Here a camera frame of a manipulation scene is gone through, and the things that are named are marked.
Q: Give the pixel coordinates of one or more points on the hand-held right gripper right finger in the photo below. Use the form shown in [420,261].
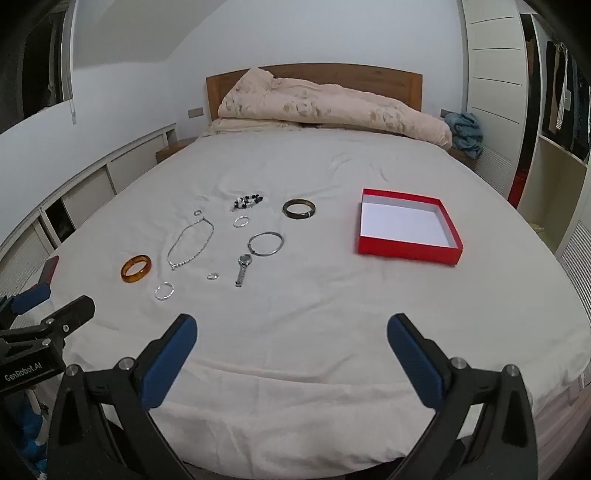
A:
[415,364]

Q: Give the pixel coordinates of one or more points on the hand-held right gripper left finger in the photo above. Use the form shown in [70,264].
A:
[168,364]

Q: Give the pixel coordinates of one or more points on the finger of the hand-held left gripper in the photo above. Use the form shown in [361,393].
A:
[69,316]
[30,297]

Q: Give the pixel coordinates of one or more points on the amber bangle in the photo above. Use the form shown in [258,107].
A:
[127,275]

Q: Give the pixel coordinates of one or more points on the silver wristwatch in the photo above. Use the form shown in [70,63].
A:
[245,261]

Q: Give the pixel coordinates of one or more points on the thin silver bangle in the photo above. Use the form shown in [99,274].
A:
[252,249]

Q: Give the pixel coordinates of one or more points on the red cardboard box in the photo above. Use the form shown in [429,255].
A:
[406,221]

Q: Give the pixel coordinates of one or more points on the thin silver hoop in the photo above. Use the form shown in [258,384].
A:
[234,222]

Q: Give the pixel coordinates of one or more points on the dark brown bangle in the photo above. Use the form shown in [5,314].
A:
[295,215]

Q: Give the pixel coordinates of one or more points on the dark red object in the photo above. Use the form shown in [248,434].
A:
[48,270]

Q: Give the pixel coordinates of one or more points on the bed with white sheet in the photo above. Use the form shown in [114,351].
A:
[323,304]

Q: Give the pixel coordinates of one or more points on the low white cabinet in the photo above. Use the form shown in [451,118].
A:
[87,194]

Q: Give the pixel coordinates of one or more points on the yellow-green cloth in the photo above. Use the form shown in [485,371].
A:
[538,229]

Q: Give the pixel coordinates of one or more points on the red bag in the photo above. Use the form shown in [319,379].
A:
[517,187]

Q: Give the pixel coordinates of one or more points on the white open shelf unit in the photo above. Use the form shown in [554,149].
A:
[554,184]

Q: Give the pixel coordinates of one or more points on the blue cloth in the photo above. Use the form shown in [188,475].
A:
[464,134]

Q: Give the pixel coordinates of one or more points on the dark window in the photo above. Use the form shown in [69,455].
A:
[41,55]

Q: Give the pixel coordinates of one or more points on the cream pillow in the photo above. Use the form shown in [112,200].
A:
[231,125]

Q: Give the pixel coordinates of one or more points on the cream floral duvet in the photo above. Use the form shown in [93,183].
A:
[323,106]

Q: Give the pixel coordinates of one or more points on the wooden headboard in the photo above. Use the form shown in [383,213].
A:
[346,74]

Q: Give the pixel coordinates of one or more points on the white wardrobe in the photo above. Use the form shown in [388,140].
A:
[494,69]

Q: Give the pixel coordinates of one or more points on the row of hanging clothes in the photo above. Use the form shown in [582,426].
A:
[565,92]

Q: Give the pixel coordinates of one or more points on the wall socket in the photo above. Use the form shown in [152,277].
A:
[195,111]

